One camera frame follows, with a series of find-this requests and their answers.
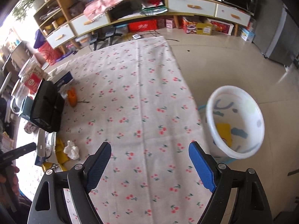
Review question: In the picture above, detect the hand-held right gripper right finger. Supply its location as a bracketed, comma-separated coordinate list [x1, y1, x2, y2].
[189, 141, 274, 224]

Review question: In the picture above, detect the purple hat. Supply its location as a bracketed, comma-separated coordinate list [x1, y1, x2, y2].
[34, 29, 47, 49]

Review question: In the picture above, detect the printed cardboard box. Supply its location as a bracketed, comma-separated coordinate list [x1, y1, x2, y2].
[182, 16, 214, 36]

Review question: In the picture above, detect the red label seed jar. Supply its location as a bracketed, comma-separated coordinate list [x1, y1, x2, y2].
[22, 63, 45, 93]

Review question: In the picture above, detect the yellow cloth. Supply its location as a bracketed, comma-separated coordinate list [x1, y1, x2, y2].
[55, 137, 70, 171]

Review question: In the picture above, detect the grey refrigerator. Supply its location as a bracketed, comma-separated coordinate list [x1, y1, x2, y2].
[253, 5, 299, 68]

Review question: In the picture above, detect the small blue white box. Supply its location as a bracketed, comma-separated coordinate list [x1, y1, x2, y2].
[239, 27, 255, 43]

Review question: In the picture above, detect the wooden cabinet with white drawers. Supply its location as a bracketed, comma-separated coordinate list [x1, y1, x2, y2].
[33, 0, 255, 50]

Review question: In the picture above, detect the person's left hand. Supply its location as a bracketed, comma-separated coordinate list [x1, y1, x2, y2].
[0, 165, 21, 197]

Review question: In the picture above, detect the crumpled white tissue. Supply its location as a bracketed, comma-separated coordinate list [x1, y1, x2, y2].
[64, 140, 79, 160]

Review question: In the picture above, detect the red cardboard box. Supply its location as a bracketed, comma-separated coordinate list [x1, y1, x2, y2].
[128, 20, 158, 32]

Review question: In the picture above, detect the red bucket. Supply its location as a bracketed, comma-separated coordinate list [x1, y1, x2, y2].
[38, 42, 63, 66]

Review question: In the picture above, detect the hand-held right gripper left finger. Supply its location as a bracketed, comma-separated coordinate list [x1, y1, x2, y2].
[27, 142, 112, 224]

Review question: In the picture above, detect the cherry print tablecloth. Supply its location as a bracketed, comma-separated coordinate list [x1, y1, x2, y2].
[20, 36, 216, 224]

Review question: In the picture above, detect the teal box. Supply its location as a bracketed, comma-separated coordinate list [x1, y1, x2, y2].
[18, 97, 35, 120]

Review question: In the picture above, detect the pink cloth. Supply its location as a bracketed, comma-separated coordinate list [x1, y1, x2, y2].
[83, 0, 177, 21]

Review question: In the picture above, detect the black ribbed box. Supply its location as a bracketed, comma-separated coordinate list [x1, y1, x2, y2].
[30, 79, 65, 132]

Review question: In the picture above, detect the black floor device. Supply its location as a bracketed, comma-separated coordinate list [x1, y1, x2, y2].
[89, 33, 99, 51]
[105, 28, 122, 45]

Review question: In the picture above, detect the white plastic bucket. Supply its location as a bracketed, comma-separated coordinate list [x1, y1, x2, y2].
[198, 86, 266, 165]

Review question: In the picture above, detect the blue snack box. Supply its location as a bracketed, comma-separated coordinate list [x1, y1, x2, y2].
[53, 71, 73, 88]

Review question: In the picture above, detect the red and white box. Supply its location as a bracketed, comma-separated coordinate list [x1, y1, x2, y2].
[210, 20, 235, 37]

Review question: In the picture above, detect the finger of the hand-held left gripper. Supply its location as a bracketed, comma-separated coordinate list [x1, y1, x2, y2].
[12, 143, 37, 157]

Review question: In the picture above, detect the yellow packet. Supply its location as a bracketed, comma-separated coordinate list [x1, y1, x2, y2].
[215, 122, 233, 148]

